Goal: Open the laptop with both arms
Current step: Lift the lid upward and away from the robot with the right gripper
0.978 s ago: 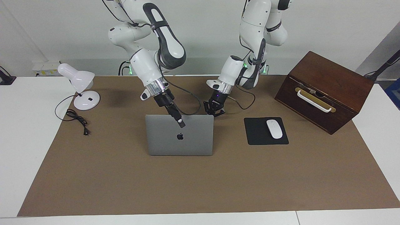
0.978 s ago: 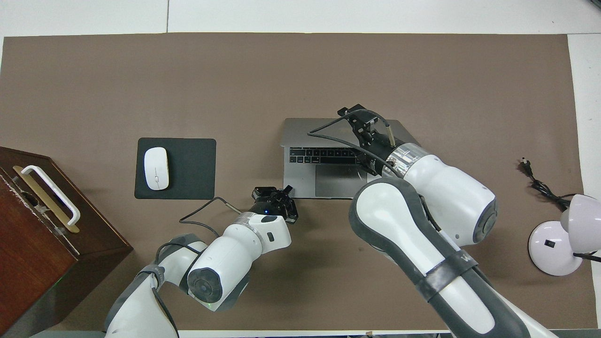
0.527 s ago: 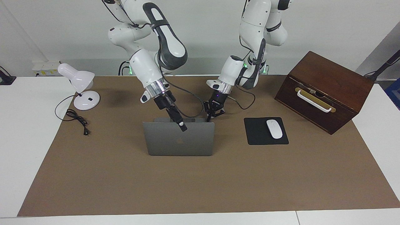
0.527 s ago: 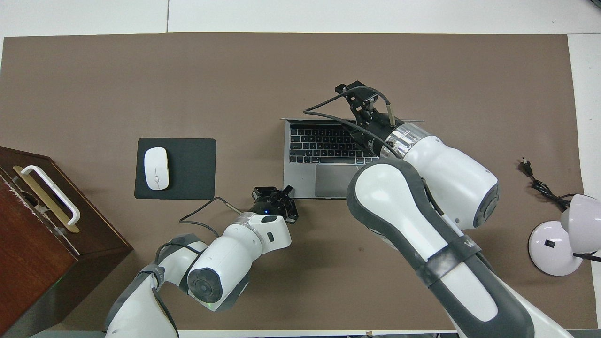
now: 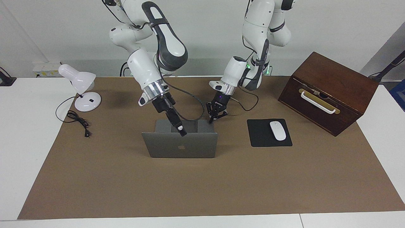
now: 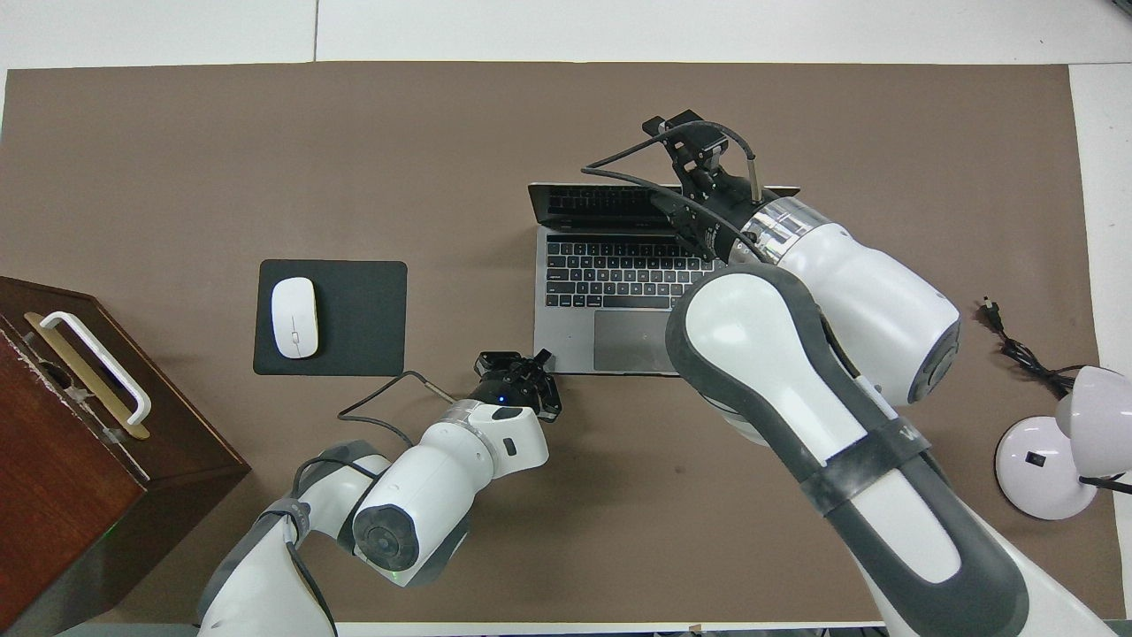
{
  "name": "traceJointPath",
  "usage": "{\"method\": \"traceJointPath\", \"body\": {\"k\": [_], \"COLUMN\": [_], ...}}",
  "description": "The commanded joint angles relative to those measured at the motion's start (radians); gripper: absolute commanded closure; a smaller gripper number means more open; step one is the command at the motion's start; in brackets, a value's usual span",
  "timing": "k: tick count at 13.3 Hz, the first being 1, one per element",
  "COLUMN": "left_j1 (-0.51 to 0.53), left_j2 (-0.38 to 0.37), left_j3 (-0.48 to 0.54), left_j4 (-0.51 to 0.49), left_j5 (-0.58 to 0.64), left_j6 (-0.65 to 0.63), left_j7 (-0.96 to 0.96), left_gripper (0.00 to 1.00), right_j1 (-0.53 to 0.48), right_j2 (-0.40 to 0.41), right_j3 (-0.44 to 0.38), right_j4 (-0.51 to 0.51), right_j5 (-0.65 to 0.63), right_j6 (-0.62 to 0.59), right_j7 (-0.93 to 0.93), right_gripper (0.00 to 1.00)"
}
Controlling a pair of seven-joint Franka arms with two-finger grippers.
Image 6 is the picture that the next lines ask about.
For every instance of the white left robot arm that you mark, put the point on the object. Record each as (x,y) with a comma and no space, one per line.
(433,487)

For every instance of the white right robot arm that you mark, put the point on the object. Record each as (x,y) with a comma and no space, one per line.
(849,283)

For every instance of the dark brown wooden box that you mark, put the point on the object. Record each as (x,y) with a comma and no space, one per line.
(62,495)

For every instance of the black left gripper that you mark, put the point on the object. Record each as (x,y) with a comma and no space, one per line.
(508,387)

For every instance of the large brown table mat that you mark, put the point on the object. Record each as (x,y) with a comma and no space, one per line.
(265,150)

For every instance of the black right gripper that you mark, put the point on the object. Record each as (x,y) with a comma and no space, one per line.
(712,208)

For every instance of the silver laptop with apple logo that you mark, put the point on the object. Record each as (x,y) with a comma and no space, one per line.
(566,345)

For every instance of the black mouse pad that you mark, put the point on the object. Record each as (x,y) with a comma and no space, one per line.
(363,318)

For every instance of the white desk lamp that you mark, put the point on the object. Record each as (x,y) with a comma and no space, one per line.
(1039,464)

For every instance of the white computer mouse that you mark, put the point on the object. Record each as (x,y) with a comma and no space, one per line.
(294,317)

